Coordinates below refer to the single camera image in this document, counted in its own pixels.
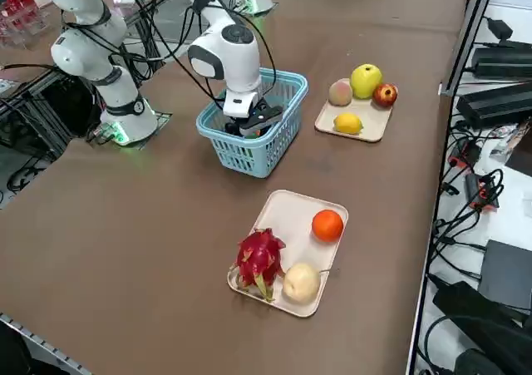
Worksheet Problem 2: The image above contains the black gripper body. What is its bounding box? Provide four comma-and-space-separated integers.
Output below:
247, 93, 269, 123

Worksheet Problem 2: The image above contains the light blue plastic basket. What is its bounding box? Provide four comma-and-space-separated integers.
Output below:
195, 67, 309, 180

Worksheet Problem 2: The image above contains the yellow lemon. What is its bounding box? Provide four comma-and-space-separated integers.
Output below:
332, 112, 364, 136

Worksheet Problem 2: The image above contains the beige tray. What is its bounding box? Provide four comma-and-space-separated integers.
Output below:
313, 94, 394, 143
226, 189, 349, 318

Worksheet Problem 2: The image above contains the orange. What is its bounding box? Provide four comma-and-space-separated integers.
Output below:
311, 209, 345, 243

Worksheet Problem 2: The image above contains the pink green peach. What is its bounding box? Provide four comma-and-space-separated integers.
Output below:
328, 78, 354, 106

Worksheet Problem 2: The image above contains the large yellow-green fruit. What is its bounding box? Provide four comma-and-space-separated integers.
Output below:
349, 63, 383, 101

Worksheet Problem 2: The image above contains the red pomegranate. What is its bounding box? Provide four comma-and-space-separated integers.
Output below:
372, 82, 399, 109

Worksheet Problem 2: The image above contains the red dragon fruit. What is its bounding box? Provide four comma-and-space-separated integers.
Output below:
230, 227, 288, 303

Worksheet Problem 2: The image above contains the pale beige pear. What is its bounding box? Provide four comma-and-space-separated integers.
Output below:
282, 261, 340, 305

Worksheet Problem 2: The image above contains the black orange charger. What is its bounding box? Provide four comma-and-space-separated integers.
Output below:
447, 140, 481, 169
463, 170, 502, 212

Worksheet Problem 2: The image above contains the black power adapter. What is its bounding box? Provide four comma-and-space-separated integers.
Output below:
473, 46, 532, 79
456, 81, 532, 127

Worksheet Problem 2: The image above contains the clear acrylic shelf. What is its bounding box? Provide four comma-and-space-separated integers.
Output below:
0, 0, 52, 51

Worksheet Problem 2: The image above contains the small black plug adapter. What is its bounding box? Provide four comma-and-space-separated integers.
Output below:
485, 16, 515, 42

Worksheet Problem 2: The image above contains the grey flat box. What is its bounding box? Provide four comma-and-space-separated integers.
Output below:
477, 239, 532, 309

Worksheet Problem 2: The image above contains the black power supply unit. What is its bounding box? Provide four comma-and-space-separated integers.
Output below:
431, 281, 532, 375

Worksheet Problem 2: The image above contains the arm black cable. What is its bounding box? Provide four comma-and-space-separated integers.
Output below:
62, 0, 278, 101

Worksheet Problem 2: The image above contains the metal base plate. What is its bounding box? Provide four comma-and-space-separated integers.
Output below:
89, 109, 174, 150

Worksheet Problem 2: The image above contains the aluminium frame post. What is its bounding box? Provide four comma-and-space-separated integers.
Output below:
439, 0, 500, 98

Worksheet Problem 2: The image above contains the aluminium table rail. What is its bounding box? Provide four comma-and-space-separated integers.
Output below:
0, 311, 91, 375

